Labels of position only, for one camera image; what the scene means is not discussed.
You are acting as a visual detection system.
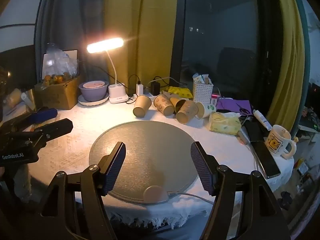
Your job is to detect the purple folder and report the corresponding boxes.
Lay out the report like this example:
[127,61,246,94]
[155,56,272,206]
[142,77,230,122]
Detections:
[216,99,253,116]

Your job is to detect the black charger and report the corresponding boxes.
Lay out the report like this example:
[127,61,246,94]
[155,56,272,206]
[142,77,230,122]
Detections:
[150,81,161,96]

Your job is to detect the cardboard box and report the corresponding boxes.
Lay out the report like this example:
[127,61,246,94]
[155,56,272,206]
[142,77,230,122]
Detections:
[34,76,81,111]

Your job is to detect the brown patterned paper cup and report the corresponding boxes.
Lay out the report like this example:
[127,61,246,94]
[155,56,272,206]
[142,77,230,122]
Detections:
[153,94,175,117]
[176,100,199,125]

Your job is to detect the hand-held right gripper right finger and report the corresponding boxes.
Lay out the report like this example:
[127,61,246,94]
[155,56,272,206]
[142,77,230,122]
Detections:
[190,141,292,240]

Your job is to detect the yellow tissue pack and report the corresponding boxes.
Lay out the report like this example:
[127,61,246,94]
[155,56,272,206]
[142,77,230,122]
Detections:
[208,112,242,135]

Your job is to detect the white power strip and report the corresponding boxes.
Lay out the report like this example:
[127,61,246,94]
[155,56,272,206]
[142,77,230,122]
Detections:
[132,92,166,100]

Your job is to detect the black phone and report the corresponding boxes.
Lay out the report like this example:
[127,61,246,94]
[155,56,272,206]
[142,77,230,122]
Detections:
[250,141,281,179]

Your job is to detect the yellow curtain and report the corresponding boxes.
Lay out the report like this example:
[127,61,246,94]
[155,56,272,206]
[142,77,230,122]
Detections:
[103,0,179,98]
[265,0,307,133]

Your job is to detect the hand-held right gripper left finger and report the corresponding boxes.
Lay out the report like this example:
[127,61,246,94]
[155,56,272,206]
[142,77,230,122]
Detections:
[39,142,126,240]

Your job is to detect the white plastic basket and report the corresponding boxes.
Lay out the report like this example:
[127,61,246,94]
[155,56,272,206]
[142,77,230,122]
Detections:
[192,79,214,105]

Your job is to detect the white bear mug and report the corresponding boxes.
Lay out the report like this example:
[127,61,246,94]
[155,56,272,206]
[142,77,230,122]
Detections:
[264,125,297,160]

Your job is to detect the pink bowl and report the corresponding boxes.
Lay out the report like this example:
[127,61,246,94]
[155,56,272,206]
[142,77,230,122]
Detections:
[83,81,105,89]

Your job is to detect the white plate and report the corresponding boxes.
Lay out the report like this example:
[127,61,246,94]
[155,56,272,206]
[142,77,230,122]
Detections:
[77,92,110,107]

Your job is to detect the white dome device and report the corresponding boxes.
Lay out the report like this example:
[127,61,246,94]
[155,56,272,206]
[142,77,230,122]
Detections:
[143,185,169,204]

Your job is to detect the purple bowl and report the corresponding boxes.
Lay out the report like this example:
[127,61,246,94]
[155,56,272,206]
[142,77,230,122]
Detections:
[78,80,109,101]

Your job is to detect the yellow cloth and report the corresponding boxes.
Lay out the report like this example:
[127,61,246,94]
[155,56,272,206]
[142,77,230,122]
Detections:
[167,86,194,99]

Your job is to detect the white device cable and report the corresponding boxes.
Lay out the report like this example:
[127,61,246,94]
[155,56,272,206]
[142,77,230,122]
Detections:
[167,191,216,205]

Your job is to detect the round grey mat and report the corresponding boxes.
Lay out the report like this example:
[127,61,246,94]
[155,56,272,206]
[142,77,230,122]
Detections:
[88,120,207,204]

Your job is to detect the small orange fruits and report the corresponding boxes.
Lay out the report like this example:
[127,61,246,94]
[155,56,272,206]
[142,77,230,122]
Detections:
[43,72,72,85]

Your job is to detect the grey curtain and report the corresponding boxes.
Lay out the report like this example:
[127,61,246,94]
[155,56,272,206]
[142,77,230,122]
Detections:
[34,0,108,83]

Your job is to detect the white tube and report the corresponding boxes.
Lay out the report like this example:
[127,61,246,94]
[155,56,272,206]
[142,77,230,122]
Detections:
[252,109,272,131]

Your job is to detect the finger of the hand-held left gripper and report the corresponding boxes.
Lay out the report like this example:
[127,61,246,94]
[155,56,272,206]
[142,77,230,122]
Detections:
[14,108,58,131]
[32,118,74,143]

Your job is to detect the white green-dotted paper cup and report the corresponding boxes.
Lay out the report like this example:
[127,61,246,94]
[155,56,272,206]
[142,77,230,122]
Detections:
[195,102,216,120]

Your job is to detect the black rectangular case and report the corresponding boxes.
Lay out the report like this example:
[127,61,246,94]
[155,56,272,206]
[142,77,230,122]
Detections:
[243,121,264,143]

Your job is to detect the clear plastic bag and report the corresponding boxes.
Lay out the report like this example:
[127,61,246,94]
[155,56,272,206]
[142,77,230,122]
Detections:
[42,43,79,81]

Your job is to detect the white desk lamp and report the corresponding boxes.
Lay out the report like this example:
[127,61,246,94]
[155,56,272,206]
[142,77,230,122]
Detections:
[86,37,129,104]

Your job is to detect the packets in basket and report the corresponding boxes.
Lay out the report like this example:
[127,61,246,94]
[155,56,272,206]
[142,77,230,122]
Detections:
[192,73,212,85]

